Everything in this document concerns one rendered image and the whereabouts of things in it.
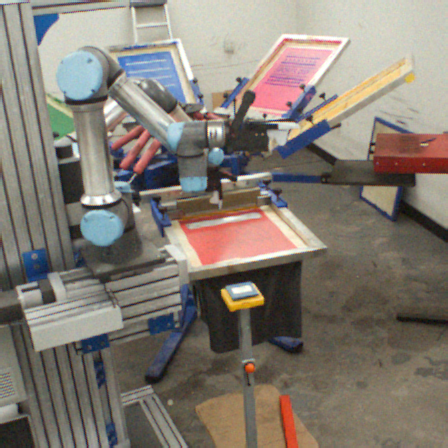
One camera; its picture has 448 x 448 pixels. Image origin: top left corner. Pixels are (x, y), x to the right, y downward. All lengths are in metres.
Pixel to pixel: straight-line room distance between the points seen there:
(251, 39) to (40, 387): 5.51
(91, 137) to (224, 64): 5.52
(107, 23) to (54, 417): 5.10
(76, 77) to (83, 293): 0.67
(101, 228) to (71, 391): 0.79
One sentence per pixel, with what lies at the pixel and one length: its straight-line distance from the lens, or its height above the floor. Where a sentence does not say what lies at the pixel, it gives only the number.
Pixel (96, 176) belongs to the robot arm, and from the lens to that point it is 1.78.
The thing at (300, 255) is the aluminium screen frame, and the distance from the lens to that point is 2.58.
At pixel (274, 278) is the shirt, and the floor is 0.84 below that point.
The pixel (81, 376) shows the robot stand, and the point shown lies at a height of 0.76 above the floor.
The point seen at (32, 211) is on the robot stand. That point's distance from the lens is 2.08.
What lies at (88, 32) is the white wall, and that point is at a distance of 6.94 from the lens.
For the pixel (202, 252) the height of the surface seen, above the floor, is 0.96.
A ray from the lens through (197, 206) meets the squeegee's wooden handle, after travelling 3.01.
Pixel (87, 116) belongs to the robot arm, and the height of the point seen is 1.74.
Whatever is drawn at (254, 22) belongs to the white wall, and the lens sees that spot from 7.26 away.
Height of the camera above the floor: 2.10
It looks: 23 degrees down
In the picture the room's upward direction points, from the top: 4 degrees counter-clockwise
